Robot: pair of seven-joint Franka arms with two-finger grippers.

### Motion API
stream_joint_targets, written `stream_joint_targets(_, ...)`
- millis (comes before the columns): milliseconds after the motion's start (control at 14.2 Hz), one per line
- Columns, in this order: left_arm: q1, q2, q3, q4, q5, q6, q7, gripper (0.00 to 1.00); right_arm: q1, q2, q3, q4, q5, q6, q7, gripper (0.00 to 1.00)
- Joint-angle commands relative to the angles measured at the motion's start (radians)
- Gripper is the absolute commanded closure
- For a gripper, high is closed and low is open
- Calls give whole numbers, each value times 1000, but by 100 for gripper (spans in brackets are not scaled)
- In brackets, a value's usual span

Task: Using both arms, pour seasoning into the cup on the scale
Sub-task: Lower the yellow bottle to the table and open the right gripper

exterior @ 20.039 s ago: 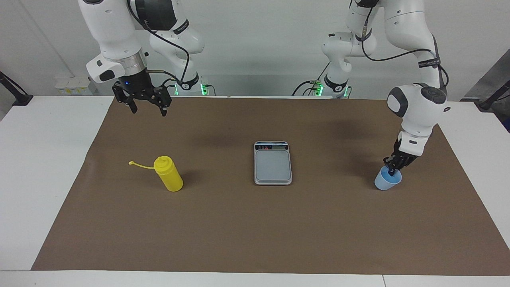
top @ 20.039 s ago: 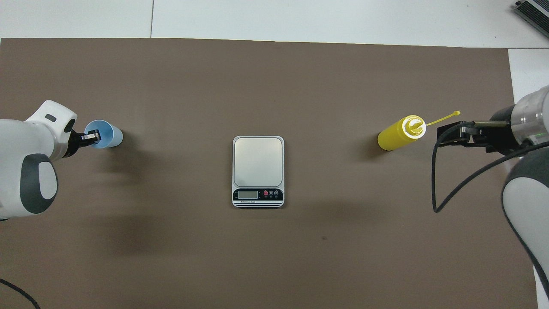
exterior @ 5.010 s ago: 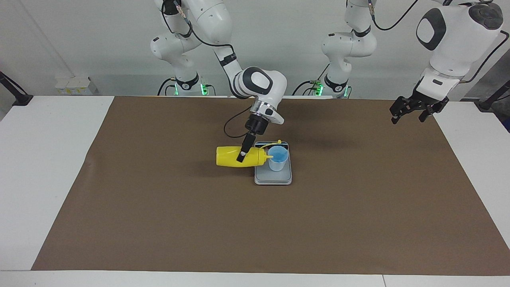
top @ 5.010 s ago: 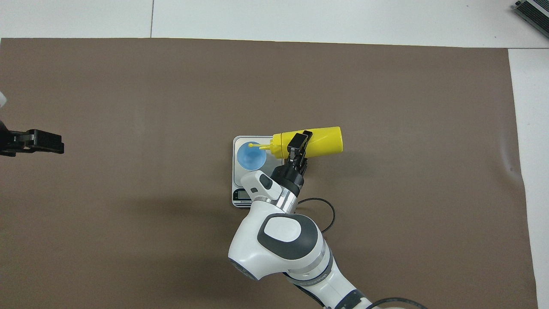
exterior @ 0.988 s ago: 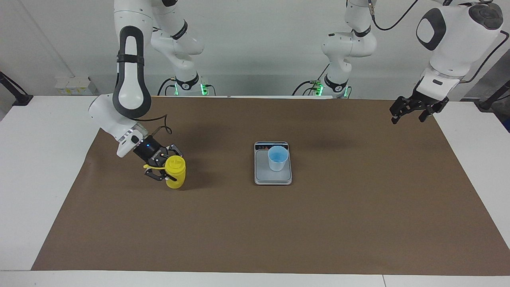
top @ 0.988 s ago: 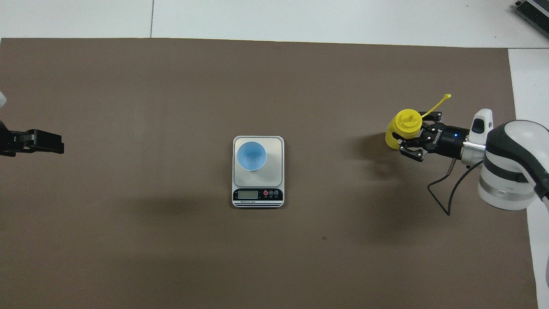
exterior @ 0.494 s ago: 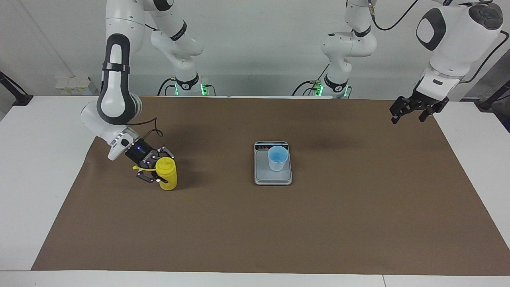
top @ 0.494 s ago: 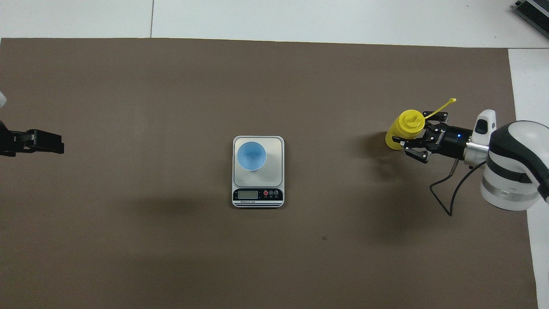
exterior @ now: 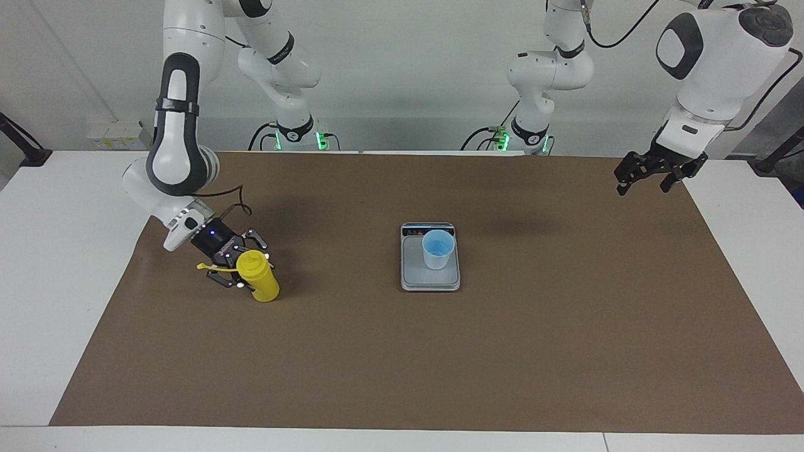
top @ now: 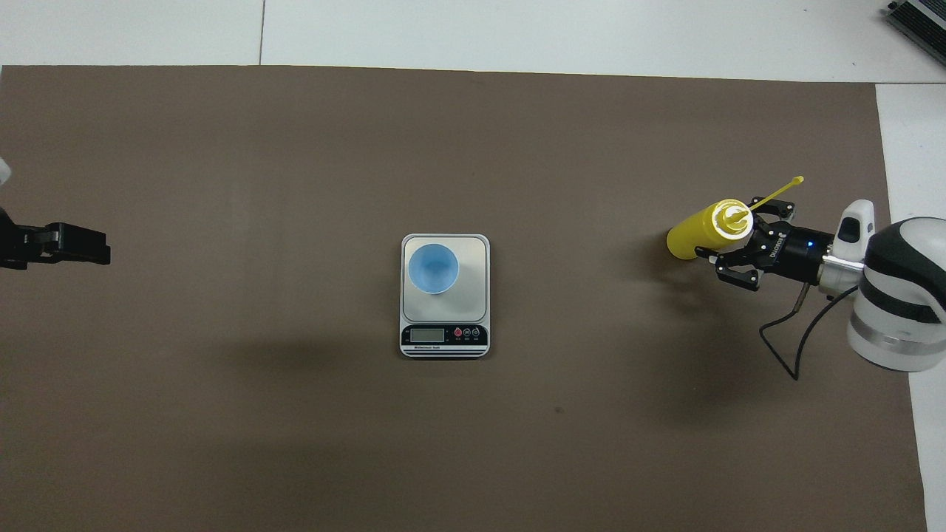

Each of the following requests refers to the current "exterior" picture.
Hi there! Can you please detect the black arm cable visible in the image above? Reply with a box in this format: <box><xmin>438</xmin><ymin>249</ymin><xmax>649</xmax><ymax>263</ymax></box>
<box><xmin>200</xmin><ymin>183</ymin><xmax>253</xmax><ymax>222</ymax></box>
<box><xmin>581</xmin><ymin>0</ymin><xmax>804</xmax><ymax>132</ymax></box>

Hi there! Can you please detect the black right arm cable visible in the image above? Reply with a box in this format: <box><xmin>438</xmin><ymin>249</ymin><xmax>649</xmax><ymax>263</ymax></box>
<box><xmin>200</xmin><ymin>183</ymin><xmax>253</xmax><ymax>222</ymax></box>

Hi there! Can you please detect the black clamp stand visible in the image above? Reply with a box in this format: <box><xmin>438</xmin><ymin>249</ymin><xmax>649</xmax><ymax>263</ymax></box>
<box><xmin>0</xmin><ymin>112</ymin><xmax>53</xmax><ymax>168</ymax></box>
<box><xmin>751</xmin><ymin>124</ymin><xmax>804</xmax><ymax>175</ymax></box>

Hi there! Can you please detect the white wall socket box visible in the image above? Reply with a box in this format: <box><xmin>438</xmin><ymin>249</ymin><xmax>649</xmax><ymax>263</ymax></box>
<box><xmin>86</xmin><ymin>121</ymin><xmax>147</xmax><ymax>150</ymax></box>

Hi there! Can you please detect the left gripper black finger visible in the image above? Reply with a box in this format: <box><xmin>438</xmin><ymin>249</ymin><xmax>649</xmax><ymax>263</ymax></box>
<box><xmin>660</xmin><ymin>162</ymin><xmax>698</xmax><ymax>193</ymax></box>
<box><xmin>614</xmin><ymin>154</ymin><xmax>648</xmax><ymax>196</ymax></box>

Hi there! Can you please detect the black base cable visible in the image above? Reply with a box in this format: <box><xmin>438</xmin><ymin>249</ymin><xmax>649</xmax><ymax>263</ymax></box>
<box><xmin>248</xmin><ymin>121</ymin><xmax>280</xmax><ymax>151</ymax></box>
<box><xmin>460</xmin><ymin>99</ymin><xmax>522</xmax><ymax>151</ymax></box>

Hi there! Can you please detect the light blue plastic cup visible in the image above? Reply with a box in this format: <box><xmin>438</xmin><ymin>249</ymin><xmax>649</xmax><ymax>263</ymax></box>
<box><xmin>421</xmin><ymin>229</ymin><xmax>456</xmax><ymax>271</ymax></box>

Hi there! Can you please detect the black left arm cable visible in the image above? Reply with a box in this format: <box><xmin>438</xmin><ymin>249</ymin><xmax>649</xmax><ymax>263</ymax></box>
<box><xmin>581</xmin><ymin>0</ymin><xmax>804</xmax><ymax>132</ymax></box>

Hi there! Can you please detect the yellow squeeze bottle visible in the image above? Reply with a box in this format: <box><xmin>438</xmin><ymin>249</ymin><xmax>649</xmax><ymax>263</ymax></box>
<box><xmin>197</xmin><ymin>249</ymin><xmax>280</xmax><ymax>303</ymax></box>

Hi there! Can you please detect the silver digital kitchen scale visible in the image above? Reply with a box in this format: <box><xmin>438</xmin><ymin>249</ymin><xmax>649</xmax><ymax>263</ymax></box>
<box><xmin>400</xmin><ymin>222</ymin><xmax>462</xmax><ymax>293</ymax></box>

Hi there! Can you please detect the brown table mat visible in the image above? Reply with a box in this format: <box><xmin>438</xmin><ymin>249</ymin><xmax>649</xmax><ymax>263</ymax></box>
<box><xmin>49</xmin><ymin>151</ymin><xmax>804</xmax><ymax>435</ymax></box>

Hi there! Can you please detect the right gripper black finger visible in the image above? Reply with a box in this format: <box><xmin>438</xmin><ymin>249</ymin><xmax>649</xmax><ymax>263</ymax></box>
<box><xmin>206</xmin><ymin>254</ymin><xmax>249</xmax><ymax>289</ymax></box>
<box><xmin>241</xmin><ymin>227</ymin><xmax>271</xmax><ymax>259</ymax></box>

